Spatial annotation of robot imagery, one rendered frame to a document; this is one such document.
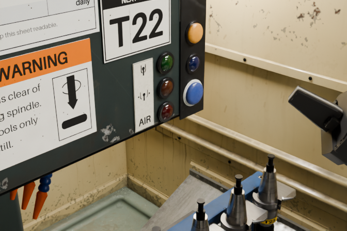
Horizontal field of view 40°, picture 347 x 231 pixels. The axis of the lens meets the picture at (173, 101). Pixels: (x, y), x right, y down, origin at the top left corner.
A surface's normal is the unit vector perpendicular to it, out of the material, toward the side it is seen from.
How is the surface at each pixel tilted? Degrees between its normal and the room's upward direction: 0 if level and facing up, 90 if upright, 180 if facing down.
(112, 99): 90
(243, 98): 90
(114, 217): 0
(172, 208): 24
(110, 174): 90
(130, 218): 0
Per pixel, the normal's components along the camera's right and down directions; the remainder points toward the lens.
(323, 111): -0.25, 0.40
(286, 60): -0.70, 0.29
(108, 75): 0.71, 0.29
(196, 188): -0.29, -0.72
